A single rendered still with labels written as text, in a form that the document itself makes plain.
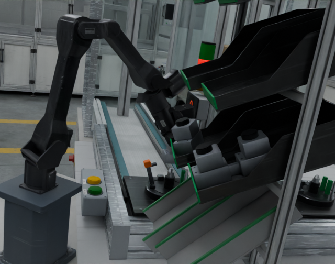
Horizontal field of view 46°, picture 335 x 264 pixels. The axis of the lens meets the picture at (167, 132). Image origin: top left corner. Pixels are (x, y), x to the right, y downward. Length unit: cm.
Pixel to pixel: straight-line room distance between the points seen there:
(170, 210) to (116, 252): 19
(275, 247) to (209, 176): 16
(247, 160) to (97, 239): 58
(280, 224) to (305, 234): 57
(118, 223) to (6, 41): 537
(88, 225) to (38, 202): 34
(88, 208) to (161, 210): 27
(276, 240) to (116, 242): 48
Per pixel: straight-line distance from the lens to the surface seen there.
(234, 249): 71
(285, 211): 67
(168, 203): 96
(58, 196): 92
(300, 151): 63
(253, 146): 69
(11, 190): 94
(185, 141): 83
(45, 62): 632
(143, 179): 126
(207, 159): 68
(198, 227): 83
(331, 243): 131
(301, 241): 124
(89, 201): 114
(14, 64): 631
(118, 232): 103
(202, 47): 128
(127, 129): 194
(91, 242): 113
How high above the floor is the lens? 148
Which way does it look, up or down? 16 degrees down
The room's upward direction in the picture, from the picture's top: 8 degrees clockwise
